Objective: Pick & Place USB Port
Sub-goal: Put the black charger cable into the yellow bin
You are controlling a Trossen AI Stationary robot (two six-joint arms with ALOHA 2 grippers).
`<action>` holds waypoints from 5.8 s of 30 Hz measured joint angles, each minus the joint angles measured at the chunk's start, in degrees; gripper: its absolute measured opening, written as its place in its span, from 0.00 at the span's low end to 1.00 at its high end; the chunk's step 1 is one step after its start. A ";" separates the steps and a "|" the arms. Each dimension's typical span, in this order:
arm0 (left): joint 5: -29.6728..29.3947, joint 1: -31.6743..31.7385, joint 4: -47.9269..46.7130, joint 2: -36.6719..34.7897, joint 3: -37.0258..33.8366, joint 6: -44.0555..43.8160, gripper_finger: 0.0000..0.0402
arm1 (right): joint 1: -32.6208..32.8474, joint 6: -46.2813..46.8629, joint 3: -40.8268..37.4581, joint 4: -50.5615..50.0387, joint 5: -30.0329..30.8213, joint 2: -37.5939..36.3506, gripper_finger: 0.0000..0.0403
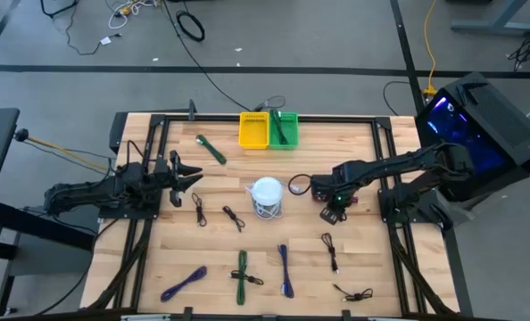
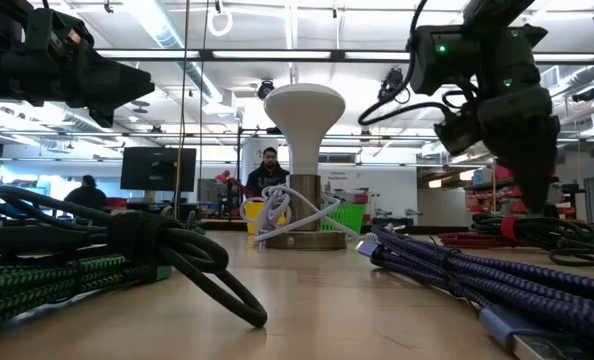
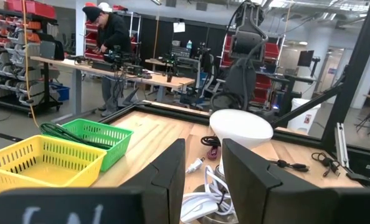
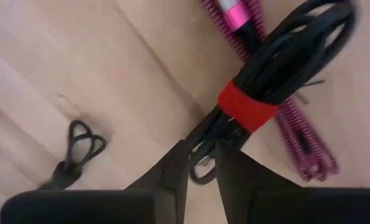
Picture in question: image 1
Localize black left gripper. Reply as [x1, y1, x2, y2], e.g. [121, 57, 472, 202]
[153, 150, 204, 209]

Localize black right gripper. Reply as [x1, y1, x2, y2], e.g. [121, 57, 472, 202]
[311, 173, 360, 226]

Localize black USB cable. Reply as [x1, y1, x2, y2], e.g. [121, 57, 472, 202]
[229, 269, 265, 286]
[222, 205, 246, 234]
[320, 232, 340, 274]
[191, 193, 208, 227]
[333, 283, 374, 303]

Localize green braided USB cable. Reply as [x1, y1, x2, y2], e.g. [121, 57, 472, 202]
[195, 134, 228, 166]
[236, 250, 249, 307]
[269, 109, 289, 146]

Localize purple braided USB cable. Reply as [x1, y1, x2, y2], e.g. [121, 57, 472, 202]
[277, 243, 295, 300]
[160, 265, 209, 303]

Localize green plastic basket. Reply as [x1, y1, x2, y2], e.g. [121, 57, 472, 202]
[268, 111, 300, 151]

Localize yellow plastic basket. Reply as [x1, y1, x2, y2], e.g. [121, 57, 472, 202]
[238, 111, 270, 150]

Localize black computer tower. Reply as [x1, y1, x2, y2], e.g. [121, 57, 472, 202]
[414, 71, 530, 224]

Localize grey desk leg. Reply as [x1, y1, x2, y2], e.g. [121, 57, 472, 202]
[451, 0, 530, 37]

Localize white lamp cable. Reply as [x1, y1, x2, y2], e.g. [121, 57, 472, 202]
[245, 180, 302, 220]

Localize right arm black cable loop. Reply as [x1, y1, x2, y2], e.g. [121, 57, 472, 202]
[287, 173, 313, 195]

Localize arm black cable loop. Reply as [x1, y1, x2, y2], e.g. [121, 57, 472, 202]
[126, 139, 146, 171]
[287, 173, 313, 195]

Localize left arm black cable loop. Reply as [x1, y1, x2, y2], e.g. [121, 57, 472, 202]
[126, 139, 146, 171]

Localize black aluminium table frame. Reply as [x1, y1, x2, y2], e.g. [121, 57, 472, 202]
[86, 111, 460, 321]

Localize grey cable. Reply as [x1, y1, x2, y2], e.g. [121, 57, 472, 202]
[252, 95, 287, 112]

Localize black floor cable loop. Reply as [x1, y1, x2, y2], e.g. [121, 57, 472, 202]
[383, 80, 420, 117]

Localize long black floor cable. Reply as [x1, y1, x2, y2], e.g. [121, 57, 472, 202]
[161, 0, 253, 112]

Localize yellow cable with black knob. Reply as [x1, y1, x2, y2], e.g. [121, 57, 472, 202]
[13, 128, 112, 173]

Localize yellow extension cord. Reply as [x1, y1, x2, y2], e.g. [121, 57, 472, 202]
[423, 0, 440, 98]

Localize black coiled floor cable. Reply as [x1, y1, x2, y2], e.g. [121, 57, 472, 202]
[176, 10, 206, 43]

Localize black cable with white adapter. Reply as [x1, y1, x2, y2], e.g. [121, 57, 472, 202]
[63, 4, 123, 57]

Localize white floor cable pile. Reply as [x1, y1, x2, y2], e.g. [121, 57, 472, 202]
[107, 0, 163, 30]

